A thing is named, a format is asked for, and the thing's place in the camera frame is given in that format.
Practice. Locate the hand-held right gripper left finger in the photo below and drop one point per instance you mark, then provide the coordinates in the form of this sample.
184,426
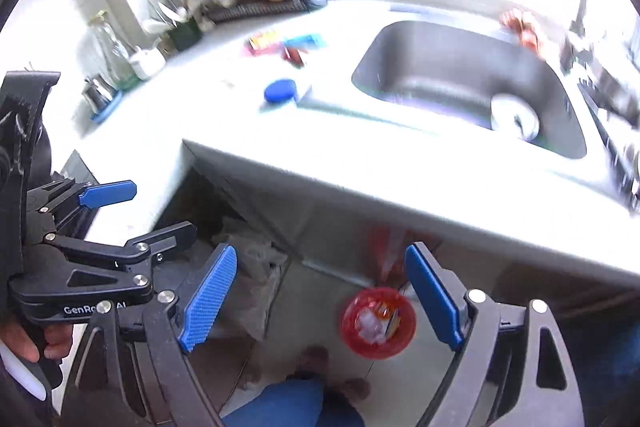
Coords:
210,297

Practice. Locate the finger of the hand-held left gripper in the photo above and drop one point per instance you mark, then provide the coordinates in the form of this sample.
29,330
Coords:
110,194
170,237

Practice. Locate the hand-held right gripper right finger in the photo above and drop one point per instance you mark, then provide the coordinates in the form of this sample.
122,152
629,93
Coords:
432,297

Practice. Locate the red plastic basket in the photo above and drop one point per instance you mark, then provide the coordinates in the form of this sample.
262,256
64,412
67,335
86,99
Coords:
352,337

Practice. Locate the person's left hand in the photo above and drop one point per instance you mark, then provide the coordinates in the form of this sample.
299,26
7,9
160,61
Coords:
15,337

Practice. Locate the grey plastic bag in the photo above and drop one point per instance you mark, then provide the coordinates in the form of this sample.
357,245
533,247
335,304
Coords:
250,267

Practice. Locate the blue tray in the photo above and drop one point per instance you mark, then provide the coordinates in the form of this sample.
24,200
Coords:
107,113

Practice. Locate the steel cup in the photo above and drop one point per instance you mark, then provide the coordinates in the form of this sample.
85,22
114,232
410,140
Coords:
99,92

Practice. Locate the brown slipper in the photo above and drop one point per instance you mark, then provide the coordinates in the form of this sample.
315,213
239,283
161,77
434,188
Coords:
355,388
311,362

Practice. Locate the white ceramic jar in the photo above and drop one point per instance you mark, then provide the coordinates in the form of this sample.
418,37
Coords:
148,64

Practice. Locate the person's jeans leg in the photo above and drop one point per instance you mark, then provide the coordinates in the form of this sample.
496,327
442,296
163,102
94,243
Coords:
605,377
295,407

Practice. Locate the clear glass bottle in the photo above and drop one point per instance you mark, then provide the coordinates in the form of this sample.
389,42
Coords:
112,52

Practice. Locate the green cutlery holder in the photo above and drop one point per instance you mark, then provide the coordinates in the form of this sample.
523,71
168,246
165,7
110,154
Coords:
186,34

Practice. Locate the bunch of metal cutlery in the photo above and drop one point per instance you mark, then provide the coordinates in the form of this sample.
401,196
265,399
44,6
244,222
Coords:
172,9

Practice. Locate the white bowl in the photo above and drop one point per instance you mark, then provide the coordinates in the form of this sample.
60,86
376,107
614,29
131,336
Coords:
515,117

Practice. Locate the orange yellow packet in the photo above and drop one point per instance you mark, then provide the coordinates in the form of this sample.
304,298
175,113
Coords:
264,43

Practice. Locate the red packet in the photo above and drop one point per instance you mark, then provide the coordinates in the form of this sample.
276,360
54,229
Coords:
295,58

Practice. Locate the stainless steel sink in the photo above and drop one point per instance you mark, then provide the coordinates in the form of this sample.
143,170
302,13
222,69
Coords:
425,72

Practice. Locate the blue packet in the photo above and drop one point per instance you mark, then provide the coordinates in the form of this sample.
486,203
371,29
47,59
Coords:
302,42

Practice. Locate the steel gas stove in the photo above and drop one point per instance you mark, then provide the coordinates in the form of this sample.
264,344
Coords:
615,132

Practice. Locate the red checked rag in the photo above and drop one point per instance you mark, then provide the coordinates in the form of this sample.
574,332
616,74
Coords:
522,29

